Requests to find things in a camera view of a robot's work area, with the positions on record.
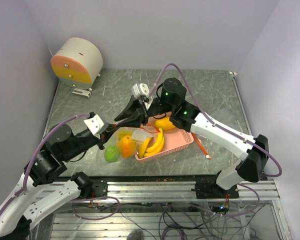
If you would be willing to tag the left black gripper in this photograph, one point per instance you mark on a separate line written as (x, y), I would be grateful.
(106, 135)

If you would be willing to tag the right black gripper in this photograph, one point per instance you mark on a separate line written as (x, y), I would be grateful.
(137, 119)

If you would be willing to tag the clear zip bag red zipper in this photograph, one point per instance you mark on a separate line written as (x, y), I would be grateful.
(139, 136)

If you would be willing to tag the yellow toy mango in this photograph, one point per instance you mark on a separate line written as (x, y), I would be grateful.
(126, 147)

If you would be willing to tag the green round toy fruit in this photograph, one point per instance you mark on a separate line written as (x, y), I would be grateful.
(111, 154)

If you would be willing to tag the yellow toy banana bunch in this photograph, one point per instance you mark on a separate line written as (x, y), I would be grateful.
(152, 146)

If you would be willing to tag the pink plastic basket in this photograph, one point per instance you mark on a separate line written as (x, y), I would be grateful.
(175, 140)

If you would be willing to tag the yellow starfruit slice toy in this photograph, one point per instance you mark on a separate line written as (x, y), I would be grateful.
(124, 132)

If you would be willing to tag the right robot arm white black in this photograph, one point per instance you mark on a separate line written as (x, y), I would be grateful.
(186, 116)

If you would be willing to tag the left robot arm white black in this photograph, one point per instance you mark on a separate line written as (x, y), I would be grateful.
(20, 213)

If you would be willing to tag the white metal latch piece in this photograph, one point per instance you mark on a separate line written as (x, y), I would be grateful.
(81, 93)

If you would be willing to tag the round cream drawer box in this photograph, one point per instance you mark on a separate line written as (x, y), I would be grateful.
(77, 63)

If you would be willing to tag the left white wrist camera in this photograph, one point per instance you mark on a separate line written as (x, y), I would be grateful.
(96, 124)

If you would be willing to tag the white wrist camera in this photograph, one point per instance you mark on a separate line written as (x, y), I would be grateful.
(141, 93)
(96, 124)

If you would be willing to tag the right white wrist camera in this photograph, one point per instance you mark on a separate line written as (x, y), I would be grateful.
(141, 93)

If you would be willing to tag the aluminium mounting rail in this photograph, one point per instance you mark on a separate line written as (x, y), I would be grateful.
(264, 190)

